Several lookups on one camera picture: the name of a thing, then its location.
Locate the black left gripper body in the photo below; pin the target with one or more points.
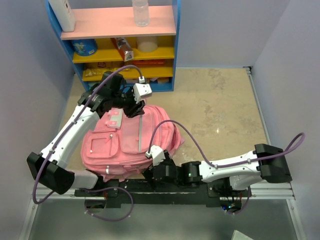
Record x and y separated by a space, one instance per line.
124 100

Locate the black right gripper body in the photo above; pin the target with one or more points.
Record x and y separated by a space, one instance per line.
148 175

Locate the pink student backpack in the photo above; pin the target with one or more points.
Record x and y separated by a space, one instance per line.
117 146

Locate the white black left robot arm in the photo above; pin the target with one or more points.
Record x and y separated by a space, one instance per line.
49 167

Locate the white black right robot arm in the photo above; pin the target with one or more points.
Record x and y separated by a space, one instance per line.
265 162

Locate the orange silver snack bag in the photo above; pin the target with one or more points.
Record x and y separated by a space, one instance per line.
124 48

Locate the yellow snack packet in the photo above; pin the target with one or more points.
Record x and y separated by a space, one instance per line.
95 72

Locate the red yellow snack box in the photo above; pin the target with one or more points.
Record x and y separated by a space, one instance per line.
102 65

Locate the orange flat box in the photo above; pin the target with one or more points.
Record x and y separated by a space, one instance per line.
149 62

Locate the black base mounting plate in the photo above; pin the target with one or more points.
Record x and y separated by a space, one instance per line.
138 191

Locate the blue shelf with coloured boards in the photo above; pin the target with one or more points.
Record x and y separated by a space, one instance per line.
105 39

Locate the blue snack canister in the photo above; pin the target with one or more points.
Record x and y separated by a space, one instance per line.
84 47

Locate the clear plastic water bottle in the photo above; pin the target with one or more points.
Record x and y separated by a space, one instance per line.
141 12

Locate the white paper corner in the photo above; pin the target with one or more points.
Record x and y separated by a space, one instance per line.
237 235

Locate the white rectangular device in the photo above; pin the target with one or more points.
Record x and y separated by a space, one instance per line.
64 14

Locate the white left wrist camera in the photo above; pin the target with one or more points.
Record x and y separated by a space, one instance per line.
141 90

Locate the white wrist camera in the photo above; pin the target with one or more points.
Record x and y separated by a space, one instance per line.
141 90
157 155

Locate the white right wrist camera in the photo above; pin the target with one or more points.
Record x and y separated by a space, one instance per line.
157 155

